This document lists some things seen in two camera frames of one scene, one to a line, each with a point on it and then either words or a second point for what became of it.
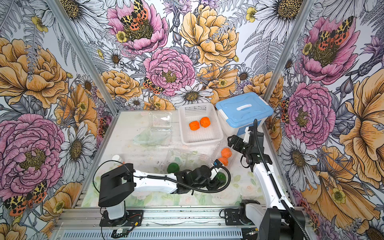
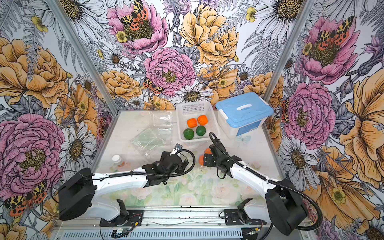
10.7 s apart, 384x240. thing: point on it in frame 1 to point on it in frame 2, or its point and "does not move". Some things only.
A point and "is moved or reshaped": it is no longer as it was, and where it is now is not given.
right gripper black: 234,138 to 208,158
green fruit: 172,168 is moved or reshaped
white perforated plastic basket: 199,123 does not move
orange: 205,121 is moved or reshaped
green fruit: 221,176 to 200,130
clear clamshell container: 227,155 is moved or reshaped
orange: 194,125 is moved or reshaped
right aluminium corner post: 287,48 does not move
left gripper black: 214,184 to 181,166
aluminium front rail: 83,223 does not move
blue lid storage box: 235,114 does not move
